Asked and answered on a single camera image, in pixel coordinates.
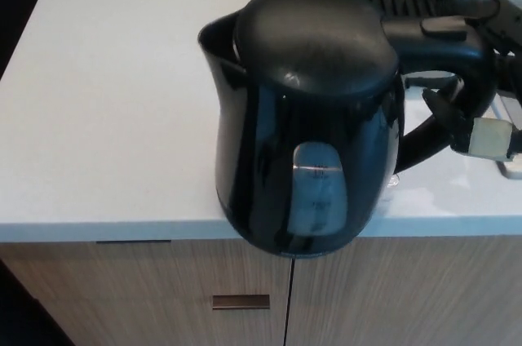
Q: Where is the black electric kettle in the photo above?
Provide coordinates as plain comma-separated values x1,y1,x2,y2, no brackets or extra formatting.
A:
197,0,499,260

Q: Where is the dark appliance beside cabinet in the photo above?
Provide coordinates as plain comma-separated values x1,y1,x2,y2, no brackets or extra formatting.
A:
0,258,77,346

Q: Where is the wood cabinet door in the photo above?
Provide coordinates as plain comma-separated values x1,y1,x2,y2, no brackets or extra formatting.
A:
285,235,522,346

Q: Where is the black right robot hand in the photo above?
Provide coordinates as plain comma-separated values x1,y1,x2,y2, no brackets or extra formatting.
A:
422,0,522,166

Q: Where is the wood cabinet front with recessed handle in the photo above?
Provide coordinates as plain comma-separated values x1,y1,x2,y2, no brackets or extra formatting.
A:
0,239,294,346

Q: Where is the recessed metal drawer handle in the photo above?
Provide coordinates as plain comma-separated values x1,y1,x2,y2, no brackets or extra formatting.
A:
211,294,271,311

